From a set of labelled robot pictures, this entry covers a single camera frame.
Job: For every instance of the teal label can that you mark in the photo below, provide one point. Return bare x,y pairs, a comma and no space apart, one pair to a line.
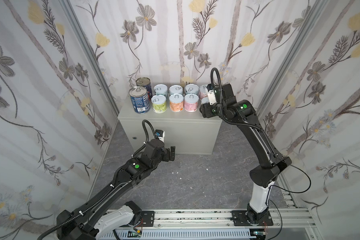
192,89

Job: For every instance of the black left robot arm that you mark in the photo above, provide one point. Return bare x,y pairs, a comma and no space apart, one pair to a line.
91,220

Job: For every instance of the orange label can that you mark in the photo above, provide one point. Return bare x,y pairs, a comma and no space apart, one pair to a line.
176,102

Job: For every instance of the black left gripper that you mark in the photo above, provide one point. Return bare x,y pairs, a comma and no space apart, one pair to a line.
171,153

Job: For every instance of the light blue label can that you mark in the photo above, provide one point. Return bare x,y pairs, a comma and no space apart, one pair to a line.
161,89

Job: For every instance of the grey metal cabinet box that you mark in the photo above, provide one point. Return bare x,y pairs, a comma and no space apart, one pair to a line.
189,132

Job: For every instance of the yellow label can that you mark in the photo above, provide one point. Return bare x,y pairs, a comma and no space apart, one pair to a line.
205,101

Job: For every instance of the aluminium corner frame right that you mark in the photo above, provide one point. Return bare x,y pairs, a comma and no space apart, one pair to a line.
314,14

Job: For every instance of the aluminium corner frame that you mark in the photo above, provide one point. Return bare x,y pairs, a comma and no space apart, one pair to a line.
89,53
314,14

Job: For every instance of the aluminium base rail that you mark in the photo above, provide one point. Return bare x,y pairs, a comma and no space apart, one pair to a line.
223,219

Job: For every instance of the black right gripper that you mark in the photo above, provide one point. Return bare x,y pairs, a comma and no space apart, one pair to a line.
205,111

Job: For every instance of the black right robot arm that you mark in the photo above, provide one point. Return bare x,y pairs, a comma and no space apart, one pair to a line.
271,161

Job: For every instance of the pale blue label can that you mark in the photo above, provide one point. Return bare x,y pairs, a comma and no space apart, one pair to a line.
176,89

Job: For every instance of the aluminium corner frame left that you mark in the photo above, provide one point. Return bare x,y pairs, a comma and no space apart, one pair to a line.
89,53

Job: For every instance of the green label can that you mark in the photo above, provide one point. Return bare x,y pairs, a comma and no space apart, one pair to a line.
159,104

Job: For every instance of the blue nutrition label can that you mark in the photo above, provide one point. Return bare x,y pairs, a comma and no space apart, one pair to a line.
140,99

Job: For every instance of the pink flower label can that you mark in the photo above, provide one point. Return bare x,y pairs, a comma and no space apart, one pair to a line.
203,91

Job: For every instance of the dark blue tomato can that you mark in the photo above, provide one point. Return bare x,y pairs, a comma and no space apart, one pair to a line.
146,83

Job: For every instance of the white slotted cable duct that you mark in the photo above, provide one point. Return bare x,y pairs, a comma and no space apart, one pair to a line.
186,234

